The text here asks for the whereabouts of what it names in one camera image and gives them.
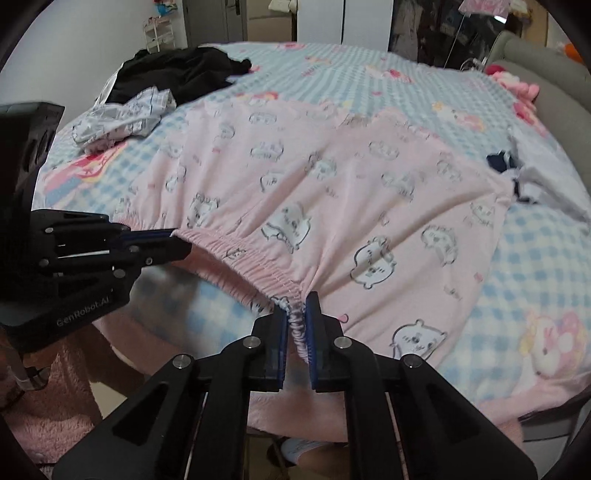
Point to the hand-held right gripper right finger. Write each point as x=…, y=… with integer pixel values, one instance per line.
x=313, y=346

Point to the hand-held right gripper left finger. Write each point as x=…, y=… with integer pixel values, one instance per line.
x=278, y=350

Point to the black garment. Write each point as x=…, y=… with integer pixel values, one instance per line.
x=184, y=74

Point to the white wardrobe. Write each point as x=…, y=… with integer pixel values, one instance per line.
x=341, y=23

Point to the grey upholstered headboard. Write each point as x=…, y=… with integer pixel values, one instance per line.
x=563, y=87

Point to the blue checked cartoon blanket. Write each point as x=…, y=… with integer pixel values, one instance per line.
x=351, y=74

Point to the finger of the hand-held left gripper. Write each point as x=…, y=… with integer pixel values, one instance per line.
x=147, y=234
x=161, y=253

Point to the pink cartoon print pajama pants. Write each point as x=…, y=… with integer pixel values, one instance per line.
x=332, y=194

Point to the pink plush toy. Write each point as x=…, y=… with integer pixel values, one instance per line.
x=517, y=87

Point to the navy and white garment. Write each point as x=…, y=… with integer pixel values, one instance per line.
x=531, y=180

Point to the orange plush toy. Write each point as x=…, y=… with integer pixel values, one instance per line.
x=575, y=51

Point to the hanging dark clothes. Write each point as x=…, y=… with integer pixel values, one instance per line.
x=429, y=27

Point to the pink fluffy bed cover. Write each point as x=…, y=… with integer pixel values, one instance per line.
x=51, y=406

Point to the white printed garment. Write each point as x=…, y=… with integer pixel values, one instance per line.
x=120, y=117

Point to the grey door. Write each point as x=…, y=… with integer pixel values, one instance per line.
x=217, y=21

